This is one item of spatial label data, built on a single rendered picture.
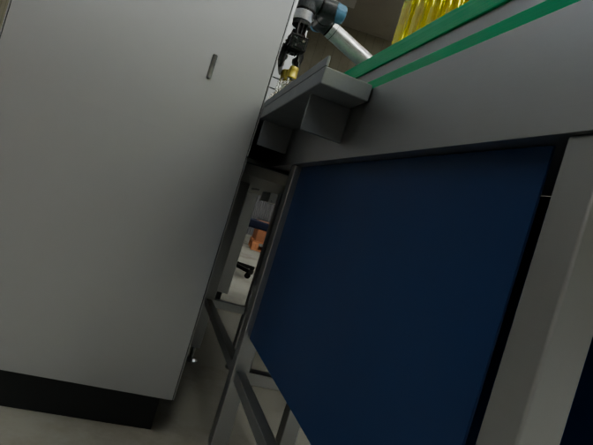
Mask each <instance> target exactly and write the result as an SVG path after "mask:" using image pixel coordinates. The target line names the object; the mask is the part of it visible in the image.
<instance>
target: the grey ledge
mask: <svg viewBox="0 0 593 445"><path fill-rule="evenodd" d="M330 59H331V56H327V57H326V58H324V59H323V60H321V61H320V62H319V63H317V64H316V65H314V66H313V67H312V68H311V69H310V70H308V71H307V72H305V73H304V74H302V75H301V76H300V77H298V78H297V79H295V80H294V81H292V82H291V83H290V84H288V85H287V86H285V87H284V88H283V89H282V90H281V91H279V92H278V93H276V94H275V95H273V96H272V97H270V98H269V99H268V100H266V103H265V106H264V109H263V110H262V112H261V116H260V119H259V124H258V127H257V130H256V132H255V136H254V139H253V142H252V145H251V150H250V153H249V155H248V156H247V157H248V158H251V159H253V160H256V159H257V156H258V152H259V148H260V146H262V147H266V148H268V149H271V150H274V151H276V152H279V153H282V154H286V151H287V148H288V145H289V140H290V137H291V134H292V131H293V129H296V128H298V127H300V130H302V131H305V132H308V133H311V134H314V135H317V136H319V137H321V138H324V139H327V140H331V141H333V142H336V143H338V144H339V143H341V140H342V135H343V133H344V129H345V126H346V123H347V120H348V117H349V113H350V109H351V108H353V107H356V106H358V105H361V104H363V103H366V102H368V101H369V98H370V94H371V91H372V85H371V84H368V83H366V82H363V81H362V80H360V79H356V78H353V77H351V76H349V75H347V74H344V73H342V72H338V71H336V70H334V69H332V68H329V67H328V66H329V62H330Z"/></svg>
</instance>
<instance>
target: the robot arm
mask: <svg viewBox="0 0 593 445"><path fill-rule="evenodd" d="M347 12H348V8H347V6H345V5H344V4H341V3H339V2H337V1H335V0H298V3H297V7H296V10H295V14H294V17H293V22H292V26H293V27H295V28H296V29H295V28H293V30H292V32H291V34H290V35H289V36H288V39H286V40H285V43H283V44H282V46H281V51H280V55H279V57H278V73H279V75H281V72H282V67H283V66H284V62H285V60H286V59H287V58H288V55H287V54H289V55H291V56H294V57H295V56H296V57H295V58H293V59H292V65H293V66H296V67H297V68H298V67H299V65H300V64H301V63H302V62H303V59H304V52H305V51H306V47H307V44H308V41H309V39H308V38H306V37H305V33H306V31H309V30H310V29H311V30H312V31H313V32H316V33H321V34H323V35H324V36H325V37H326V38H327V39H328V40H329V41H330V42H331V43H333V45H334V46H335V47H336V48H337V49H338V50H340V51H341V52H342V53H343V54H344V55H345V56H346V57H347V58H348V59H350V60H351V61H352V62H353V63H354V64H355V65H358V64H360V63H362V62H363V61H364V60H366V59H368V58H370V57H372V54H371V53H369V52H368V51H367V50H366V49H365V48H364V47H363V46H362V45H361V44H360V43H359V42H357V41H356V40H355V39H354V38H353V37H352V36H351V35H350V34H349V33H348V32H347V31H345V30H344V29H343V28H342V27H341V26H340V24H341V23H342V22H343V21H344V20H345V18H346V15H347ZM305 46H306V47H305Z"/></svg>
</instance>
